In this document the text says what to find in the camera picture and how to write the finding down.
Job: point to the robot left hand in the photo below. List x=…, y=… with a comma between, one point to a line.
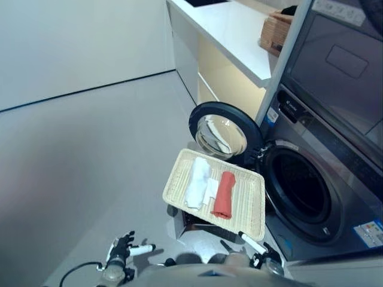
x=118, y=251

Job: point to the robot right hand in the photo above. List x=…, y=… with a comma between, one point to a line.
x=269, y=254

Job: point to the red cloth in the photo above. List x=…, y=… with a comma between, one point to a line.
x=224, y=197

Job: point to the grey front-load washing machine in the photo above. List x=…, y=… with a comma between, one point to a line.
x=347, y=179

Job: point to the round glass washing machine door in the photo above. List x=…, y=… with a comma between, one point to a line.
x=252, y=128

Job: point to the silver robot right leg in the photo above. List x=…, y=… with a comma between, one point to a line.
x=230, y=258

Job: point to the silver robot leg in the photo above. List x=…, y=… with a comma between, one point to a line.
x=230, y=258
x=190, y=258

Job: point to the cream wicker basket tray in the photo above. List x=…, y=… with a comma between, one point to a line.
x=246, y=203

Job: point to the silver robot left leg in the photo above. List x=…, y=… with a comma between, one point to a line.
x=190, y=258

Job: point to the small flat white cloth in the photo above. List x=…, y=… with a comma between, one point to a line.
x=212, y=191

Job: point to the white rolled cloth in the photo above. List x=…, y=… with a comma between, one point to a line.
x=196, y=185

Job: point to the dark stacked dryer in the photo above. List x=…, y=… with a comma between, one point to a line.
x=329, y=77

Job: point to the small brown woven basket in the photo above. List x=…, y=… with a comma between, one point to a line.
x=273, y=33

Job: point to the white counter cabinet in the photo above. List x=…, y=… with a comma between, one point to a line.
x=227, y=30

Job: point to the black sink basin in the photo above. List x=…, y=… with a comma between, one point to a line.
x=206, y=2

